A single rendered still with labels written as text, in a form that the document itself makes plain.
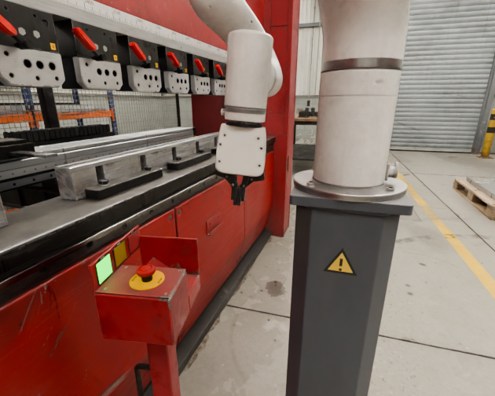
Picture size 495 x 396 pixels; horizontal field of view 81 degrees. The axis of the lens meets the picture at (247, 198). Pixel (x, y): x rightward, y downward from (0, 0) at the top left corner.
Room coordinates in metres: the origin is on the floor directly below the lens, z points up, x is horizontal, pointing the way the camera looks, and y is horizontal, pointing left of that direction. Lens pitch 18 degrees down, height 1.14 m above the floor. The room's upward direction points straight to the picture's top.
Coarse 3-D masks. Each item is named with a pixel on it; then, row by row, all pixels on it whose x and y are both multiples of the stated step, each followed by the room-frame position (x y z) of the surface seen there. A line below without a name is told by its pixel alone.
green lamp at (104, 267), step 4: (108, 256) 0.54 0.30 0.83; (104, 260) 0.53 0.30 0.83; (108, 260) 0.54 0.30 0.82; (100, 264) 0.51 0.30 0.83; (104, 264) 0.53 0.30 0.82; (108, 264) 0.54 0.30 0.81; (100, 268) 0.51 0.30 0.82; (104, 268) 0.53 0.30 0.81; (108, 268) 0.54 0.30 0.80; (100, 272) 0.51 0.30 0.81; (104, 272) 0.52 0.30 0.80; (108, 272) 0.54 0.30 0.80; (100, 276) 0.51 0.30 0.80; (104, 276) 0.52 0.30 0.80; (100, 280) 0.50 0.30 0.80
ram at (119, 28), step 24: (24, 0) 0.73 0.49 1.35; (48, 0) 0.79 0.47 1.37; (96, 0) 0.92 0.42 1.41; (120, 0) 1.01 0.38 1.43; (144, 0) 1.12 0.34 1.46; (168, 0) 1.26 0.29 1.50; (96, 24) 0.91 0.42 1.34; (120, 24) 1.00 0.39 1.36; (168, 24) 1.24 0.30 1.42; (192, 24) 1.42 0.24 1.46; (192, 48) 1.41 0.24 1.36
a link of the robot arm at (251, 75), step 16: (240, 32) 0.56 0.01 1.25; (256, 32) 0.56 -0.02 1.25; (240, 48) 0.56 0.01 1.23; (256, 48) 0.56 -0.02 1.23; (272, 48) 0.59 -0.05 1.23; (240, 64) 0.56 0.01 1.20; (256, 64) 0.56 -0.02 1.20; (272, 64) 0.63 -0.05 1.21; (240, 80) 0.56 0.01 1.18; (256, 80) 0.56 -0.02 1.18; (272, 80) 0.61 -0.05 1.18; (240, 96) 0.56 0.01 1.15; (256, 96) 0.57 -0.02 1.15
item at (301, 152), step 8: (304, 112) 4.81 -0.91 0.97; (312, 112) 4.76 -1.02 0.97; (296, 120) 4.55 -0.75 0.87; (304, 120) 4.52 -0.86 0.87; (312, 120) 4.49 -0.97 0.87; (296, 144) 6.21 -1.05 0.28; (304, 144) 6.22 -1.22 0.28; (296, 152) 5.12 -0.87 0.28; (304, 152) 5.12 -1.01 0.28; (312, 152) 5.12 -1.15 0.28; (312, 160) 4.52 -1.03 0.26
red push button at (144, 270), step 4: (140, 268) 0.53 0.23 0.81; (144, 268) 0.53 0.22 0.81; (148, 268) 0.53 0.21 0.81; (152, 268) 0.53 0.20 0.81; (136, 272) 0.52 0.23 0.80; (140, 272) 0.52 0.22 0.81; (144, 272) 0.52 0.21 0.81; (148, 272) 0.52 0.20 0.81; (152, 272) 0.52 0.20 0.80; (140, 276) 0.51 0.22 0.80; (144, 276) 0.51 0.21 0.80; (148, 276) 0.52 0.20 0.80; (144, 280) 0.52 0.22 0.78; (148, 280) 0.52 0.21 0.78
